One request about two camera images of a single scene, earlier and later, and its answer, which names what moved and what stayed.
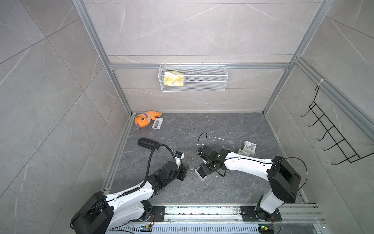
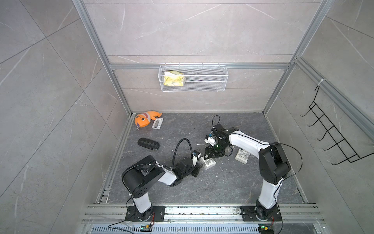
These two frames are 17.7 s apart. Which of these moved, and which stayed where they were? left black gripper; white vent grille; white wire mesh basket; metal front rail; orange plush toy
Moved: left black gripper
Stayed: white wire mesh basket; metal front rail; white vent grille; orange plush toy
